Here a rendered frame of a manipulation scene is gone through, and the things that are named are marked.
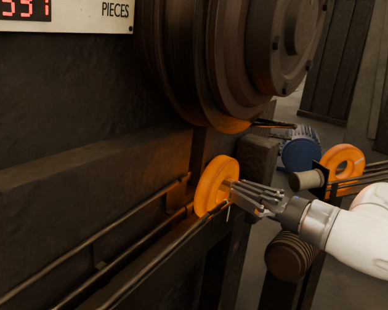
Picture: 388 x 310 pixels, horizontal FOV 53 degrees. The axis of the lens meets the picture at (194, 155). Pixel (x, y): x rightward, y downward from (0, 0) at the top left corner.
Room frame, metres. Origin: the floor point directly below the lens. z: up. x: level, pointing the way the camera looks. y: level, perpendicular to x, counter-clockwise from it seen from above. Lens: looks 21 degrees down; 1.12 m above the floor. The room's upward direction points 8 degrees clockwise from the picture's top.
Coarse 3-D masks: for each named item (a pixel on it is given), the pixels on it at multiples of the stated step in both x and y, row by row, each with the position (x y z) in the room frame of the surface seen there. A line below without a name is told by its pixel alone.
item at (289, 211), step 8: (264, 200) 0.74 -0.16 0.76; (288, 200) 0.76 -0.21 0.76; (296, 200) 0.71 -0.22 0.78; (304, 200) 0.72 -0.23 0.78; (264, 208) 0.73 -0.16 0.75; (272, 208) 0.71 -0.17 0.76; (280, 208) 0.72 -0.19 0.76; (288, 208) 0.70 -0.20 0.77; (296, 208) 0.70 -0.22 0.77; (304, 208) 0.69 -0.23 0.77; (272, 216) 0.71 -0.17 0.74; (280, 216) 0.70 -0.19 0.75; (288, 216) 0.69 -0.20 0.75; (296, 216) 0.69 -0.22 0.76; (280, 224) 0.71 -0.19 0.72; (288, 224) 0.69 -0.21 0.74; (296, 224) 0.68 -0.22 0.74; (296, 232) 0.69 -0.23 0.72
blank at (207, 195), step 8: (216, 160) 0.80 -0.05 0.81; (224, 160) 0.80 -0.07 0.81; (232, 160) 0.82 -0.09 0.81; (208, 168) 0.78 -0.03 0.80; (216, 168) 0.77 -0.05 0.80; (224, 168) 0.79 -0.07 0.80; (232, 168) 0.82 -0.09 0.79; (208, 176) 0.76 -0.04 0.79; (216, 176) 0.76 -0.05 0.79; (224, 176) 0.79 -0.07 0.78; (232, 176) 0.83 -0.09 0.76; (200, 184) 0.76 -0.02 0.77; (208, 184) 0.75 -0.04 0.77; (216, 184) 0.77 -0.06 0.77; (200, 192) 0.75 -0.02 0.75; (208, 192) 0.74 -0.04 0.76; (216, 192) 0.77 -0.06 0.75; (200, 200) 0.75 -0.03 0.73; (208, 200) 0.75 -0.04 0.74; (216, 200) 0.82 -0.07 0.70; (200, 208) 0.75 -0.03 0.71; (208, 208) 0.75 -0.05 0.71; (200, 216) 0.77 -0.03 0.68
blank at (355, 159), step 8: (344, 144) 1.15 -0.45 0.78; (328, 152) 1.13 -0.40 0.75; (336, 152) 1.12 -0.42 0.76; (344, 152) 1.13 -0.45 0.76; (352, 152) 1.14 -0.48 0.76; (360, 152) 1.15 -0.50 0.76; (320, 160) 1.14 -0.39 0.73; (328, 160) 1.11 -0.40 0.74; (336, 160) 1.12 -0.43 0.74; (344, 160) 1.13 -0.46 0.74; (352, 160) 1.14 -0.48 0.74; (360, 160) 1.15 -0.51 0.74; (328, 168) 1.11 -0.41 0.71; (352, 168) 1.15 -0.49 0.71; (360, 168) 1.15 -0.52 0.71; (336, 176) 1.15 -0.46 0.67; (344, 176) 1.15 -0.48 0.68; (352, 176) 1.15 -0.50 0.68
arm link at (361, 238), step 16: (368, 208) 0.70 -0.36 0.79; (384, 208) 0.71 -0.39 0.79; (336, 224) 0.65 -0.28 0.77; (352, 224) 0.64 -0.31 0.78; (368, 224) 0.64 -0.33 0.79; (384, 224) 0.64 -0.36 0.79; (336, 240) 0.64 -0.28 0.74; (352, 240) 0.62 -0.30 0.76; (368, 240) 0.61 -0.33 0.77; (384, 240) 0.61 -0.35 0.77; (336, 256) 0.64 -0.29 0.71; (352, 256) 0.61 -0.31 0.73; (368, 256) 0.60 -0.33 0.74; (384, 256) 0.59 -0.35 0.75; (368, 272) 0.61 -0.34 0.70; (384, 272) 0.59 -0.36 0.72
